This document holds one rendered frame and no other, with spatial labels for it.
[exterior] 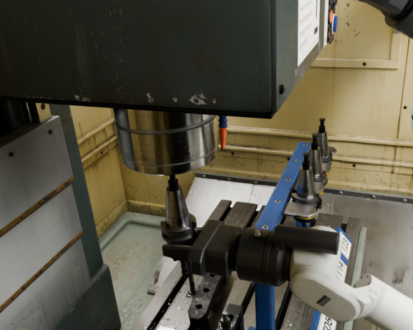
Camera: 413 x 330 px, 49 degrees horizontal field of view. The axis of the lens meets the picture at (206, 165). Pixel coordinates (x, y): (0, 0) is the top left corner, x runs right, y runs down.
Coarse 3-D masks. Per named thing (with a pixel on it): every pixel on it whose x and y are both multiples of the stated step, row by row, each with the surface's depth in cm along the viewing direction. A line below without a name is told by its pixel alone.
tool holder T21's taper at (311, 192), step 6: (300, 168) 103; (300, 174) 104; (306, 174) 103; (312, 174) 104; (300, 180) 104; (306, 180) 103; (312, 180) 104; (300, 186) 104; (306, 186) 104; (312, 186) 104; (300, 192) 105; (306, 192) 104; (312, 192) 104
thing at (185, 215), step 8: (168, 192) 76; (176, 192) 76; (168, 200) 76; (176, 200) 76; (184, 200) 77; (168, 208) 77; (176, 208) 76; (184, 208) 77; (168, 216) 77; (176, 216) 77; (184, 216) 77; (168, 224) 78; (176, 224) 77; (184, 224) 78
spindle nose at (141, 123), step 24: (120, 120) 66; (144, 120) 63; (168, 120) 63; (192, 120) 64; (216, 120) 69; (120, 144) 69; (144, 144) 65; (168, 144) 64; (192, 144) 66; (216, 144) 70; (144, 168) 67; (168, 168) 66; (192, 168) 67
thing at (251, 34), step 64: (0, 0) 58; (64, 0) 54; (128, 0) 51; (192, 0) 48; (256, 0) 46; (320, 0) 70; (0, 64) 63; (64, 64) 58; (128, 64) 55; (192, 64) 52; (256, 64) 49
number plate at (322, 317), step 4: (320, 316) 108; (324, 316) 109; (320, 320) 107; (324, 320) 108; (328, 320) 109; (332, 320) 110; (320, 324) 106; (324, 324) 107; (328, 324) 108; (332, 324) 109; (320, 328) 105; (324, 328) 106; (328, 328) 107; (332, 328) 108
